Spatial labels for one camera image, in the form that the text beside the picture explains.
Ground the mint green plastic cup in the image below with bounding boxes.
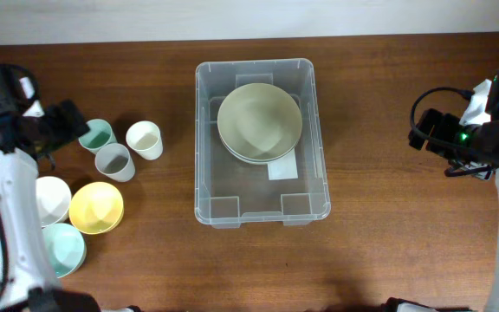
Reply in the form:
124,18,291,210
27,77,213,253
78,119,117,154

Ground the grey plastic cup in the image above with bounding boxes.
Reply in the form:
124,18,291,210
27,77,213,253
94,143,136,182

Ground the small white bowl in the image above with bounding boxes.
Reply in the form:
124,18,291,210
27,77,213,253
36,176,72,228

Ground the cream plastic cup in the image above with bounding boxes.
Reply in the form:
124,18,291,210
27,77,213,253
126,120,163,160

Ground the small yellow bowl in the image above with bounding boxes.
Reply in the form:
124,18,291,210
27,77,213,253
68,182,124,235

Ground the small mint green bowl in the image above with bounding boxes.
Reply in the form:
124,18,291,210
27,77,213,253
42,223,87,278

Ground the large cream bowl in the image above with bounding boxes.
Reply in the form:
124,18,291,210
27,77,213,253
221,140,300,165
217,83,303,159

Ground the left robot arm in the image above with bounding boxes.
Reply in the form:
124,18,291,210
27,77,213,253
0,63,100,311

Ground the clear plastic storage container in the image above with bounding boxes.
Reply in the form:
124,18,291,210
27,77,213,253
195,58,331,229

